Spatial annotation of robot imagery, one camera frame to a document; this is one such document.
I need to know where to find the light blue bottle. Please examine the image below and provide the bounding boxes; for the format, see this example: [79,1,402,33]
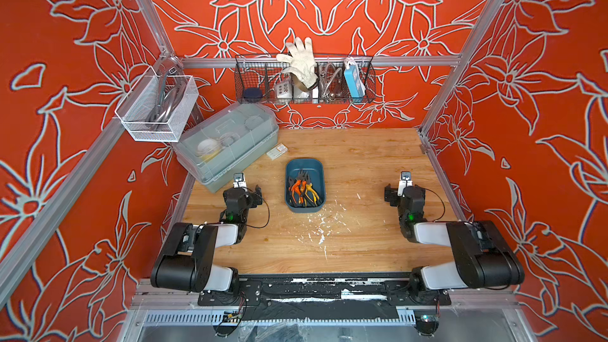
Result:
[344,57,366,101]

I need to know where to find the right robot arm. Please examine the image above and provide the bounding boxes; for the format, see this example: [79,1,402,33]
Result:
[384,185,525,292]

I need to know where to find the blue plastic storage box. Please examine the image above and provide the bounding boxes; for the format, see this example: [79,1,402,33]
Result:
[285,158,326,214]

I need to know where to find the white wire mesh basket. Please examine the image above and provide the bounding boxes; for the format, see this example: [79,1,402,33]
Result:
[115,67,198,143]

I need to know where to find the white power strip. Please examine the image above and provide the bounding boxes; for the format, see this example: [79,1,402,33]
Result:
[273,78,293,101]

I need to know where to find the yellow-orange large pliers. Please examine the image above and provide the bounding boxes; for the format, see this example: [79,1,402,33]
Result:
[303,181,320,207]

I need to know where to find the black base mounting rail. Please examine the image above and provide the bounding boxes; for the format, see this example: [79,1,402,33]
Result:
[197,272,451,321]

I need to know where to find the yellow combination pliers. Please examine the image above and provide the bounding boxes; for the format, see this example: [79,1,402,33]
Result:
[290,183,307,207]

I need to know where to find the translucent lidded storage container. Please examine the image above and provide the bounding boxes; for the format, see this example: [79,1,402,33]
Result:
[174,103,279,193]

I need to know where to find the white work glove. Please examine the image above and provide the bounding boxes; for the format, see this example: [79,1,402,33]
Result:
[275,37,318,90]

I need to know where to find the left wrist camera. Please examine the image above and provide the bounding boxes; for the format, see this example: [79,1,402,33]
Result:
[233,173,247,190]

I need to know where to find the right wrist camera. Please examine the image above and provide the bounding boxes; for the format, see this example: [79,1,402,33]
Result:
[399,171,413,188]

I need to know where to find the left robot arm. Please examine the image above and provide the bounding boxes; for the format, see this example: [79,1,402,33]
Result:
[150,186,264,295]

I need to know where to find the small white cardboard box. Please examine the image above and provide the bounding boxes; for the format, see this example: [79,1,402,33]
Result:
[266,143,288,161]

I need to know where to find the coiled cable in basket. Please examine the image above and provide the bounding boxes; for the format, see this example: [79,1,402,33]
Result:
[320,63,344,101]

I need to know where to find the small orange needle-nose pliers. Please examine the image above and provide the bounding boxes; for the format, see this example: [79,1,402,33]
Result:
[288,177,301,207]

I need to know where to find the black wire wall basket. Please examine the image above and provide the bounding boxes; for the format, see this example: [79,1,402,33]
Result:
[234,54,378,105]

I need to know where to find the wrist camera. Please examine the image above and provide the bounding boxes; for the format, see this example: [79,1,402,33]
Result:
[233,173,247,190]
[399,171,413,188]

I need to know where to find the dark blue round object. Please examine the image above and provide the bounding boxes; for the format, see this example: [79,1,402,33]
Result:
[242,87,264,103]

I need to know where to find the orange combination pliers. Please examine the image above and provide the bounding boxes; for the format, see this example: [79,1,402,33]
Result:
[299,169,307,193]

